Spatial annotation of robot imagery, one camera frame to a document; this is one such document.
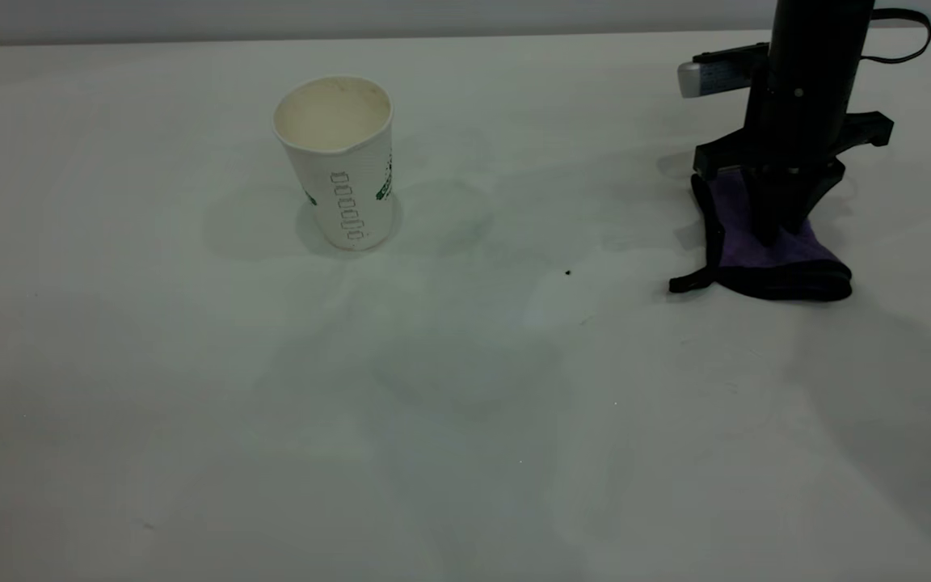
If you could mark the purple cloth with black trim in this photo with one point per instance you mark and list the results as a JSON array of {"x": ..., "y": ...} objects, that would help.
[{"x": 815, "y": 254}]

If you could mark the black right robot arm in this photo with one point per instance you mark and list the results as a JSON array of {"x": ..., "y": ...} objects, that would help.
[{"x": 821, "y": 40}]

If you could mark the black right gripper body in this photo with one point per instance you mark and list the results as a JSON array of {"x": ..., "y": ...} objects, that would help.
[{"x": 797, "y": 133}]

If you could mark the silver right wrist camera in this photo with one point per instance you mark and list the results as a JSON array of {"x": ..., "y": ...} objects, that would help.
[{"x": 716, "y": 74}]

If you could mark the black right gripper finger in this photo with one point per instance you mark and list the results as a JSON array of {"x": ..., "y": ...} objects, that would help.
[
  {"x": 764, "y": 210},
  {"x": 806, "y": 194}
]

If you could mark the white paper cup green print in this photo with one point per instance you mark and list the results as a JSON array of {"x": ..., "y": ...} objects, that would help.
[{"x": 344, "y": 186}]

